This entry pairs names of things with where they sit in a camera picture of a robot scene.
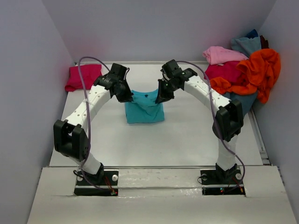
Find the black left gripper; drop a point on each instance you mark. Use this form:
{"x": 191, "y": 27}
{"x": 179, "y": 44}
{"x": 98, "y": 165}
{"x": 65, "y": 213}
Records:
{"x": 127, "y": 97}

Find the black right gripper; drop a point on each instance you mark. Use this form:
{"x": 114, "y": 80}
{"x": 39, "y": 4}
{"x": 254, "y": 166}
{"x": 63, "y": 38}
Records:
{"x": 162, "y": 96}

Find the turquoise t-shirt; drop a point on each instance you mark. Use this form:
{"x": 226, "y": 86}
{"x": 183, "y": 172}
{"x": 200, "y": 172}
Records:
{"x": 143, "y": 109}

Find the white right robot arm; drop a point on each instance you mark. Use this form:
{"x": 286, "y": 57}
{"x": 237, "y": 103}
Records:
{"x": 227, "y": 115}

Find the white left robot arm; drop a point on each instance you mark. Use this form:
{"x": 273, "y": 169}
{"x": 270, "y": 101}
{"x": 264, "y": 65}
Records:
{"x": 72, "y": 136}

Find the pink t-shirt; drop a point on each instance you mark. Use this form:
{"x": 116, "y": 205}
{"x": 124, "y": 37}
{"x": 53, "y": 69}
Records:
{"x": 218, "y": 55}

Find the magenta t-shirt in pile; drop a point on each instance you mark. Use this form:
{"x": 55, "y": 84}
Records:
{"x": 227, "y": 71}

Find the slate blue t-shirt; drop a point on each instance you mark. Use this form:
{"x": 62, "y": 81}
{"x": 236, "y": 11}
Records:
{"x": 246, "y": 101}

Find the grey-blue t-shirt at back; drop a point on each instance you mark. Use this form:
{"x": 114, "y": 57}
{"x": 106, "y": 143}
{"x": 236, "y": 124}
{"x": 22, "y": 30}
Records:
{"x": 245, "y": 45}

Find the orange t-shirt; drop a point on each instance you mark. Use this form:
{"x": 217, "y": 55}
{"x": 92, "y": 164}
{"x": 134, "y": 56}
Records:
{"x": 258, "y": 75}

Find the dark blue t-shirt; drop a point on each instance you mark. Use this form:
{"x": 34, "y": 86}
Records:
{"x": 252, "y": 34}

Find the maroon t-shirt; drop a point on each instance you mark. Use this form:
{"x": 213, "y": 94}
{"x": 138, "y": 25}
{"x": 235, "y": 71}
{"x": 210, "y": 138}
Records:
{"x": 264, "y": 43}

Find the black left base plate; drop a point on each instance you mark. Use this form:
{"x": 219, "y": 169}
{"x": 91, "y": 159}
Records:
{"x": 107, "y": 186}

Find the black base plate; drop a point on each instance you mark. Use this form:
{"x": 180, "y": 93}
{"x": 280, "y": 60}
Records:
{"x": 212, "y": 186}
{"x": 107, "y": 186}

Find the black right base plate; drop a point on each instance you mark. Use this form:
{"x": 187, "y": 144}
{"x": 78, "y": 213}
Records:
{"x": 212, "y": 186}

